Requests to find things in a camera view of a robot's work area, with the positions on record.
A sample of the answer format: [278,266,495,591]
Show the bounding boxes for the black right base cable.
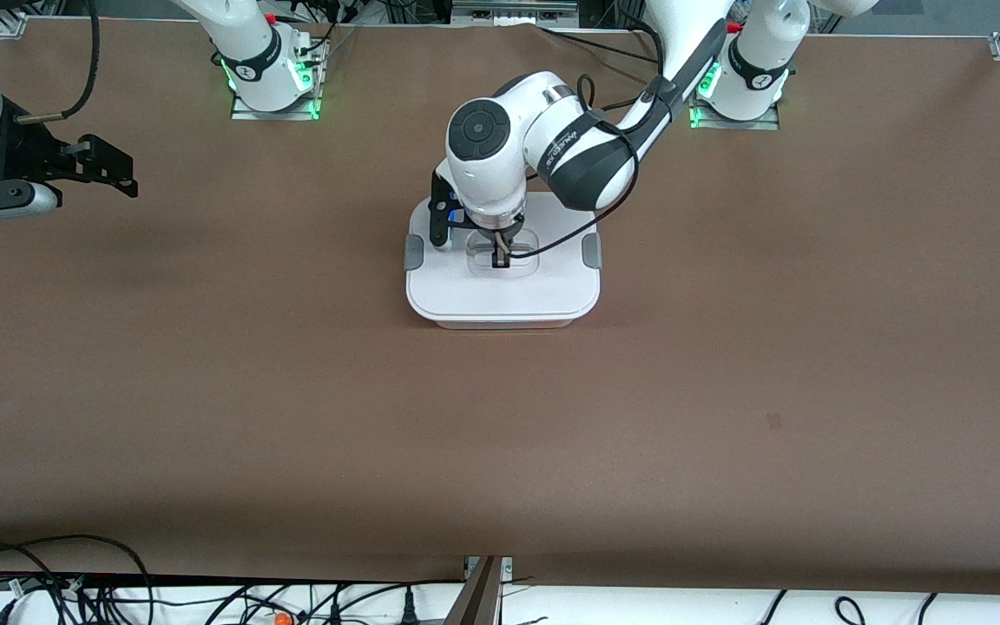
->
[296,22,362,66]

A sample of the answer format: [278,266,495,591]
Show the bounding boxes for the aluminium profile bar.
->
[444,556,514,625]

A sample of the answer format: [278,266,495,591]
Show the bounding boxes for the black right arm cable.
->
[16,0,102,124]

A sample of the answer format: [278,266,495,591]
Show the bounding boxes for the brown table cover sheet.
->
[0,17,1000,600]

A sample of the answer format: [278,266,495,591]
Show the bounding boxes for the metal bracket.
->
[451,0,581,27]

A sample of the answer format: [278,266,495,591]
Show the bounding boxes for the black looping floor cable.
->
[0,534,155,625]

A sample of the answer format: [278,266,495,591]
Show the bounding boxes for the long black base cable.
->
[539,24,653,63]

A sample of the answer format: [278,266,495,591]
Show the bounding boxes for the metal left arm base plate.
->
[688,48,781,131]

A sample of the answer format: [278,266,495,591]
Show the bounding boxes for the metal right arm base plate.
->
[231,39,325,122]

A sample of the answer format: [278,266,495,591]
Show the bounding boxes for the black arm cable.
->
[16,0,102,124]
[509,74,641,261]

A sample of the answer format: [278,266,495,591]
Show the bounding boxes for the white box lid grey clips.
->
[405,192,602,322]

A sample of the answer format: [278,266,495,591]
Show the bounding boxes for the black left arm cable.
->
[509,74,641,261]

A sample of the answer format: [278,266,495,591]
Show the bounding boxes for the translucent pink plastic box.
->
[426,314,583,330]

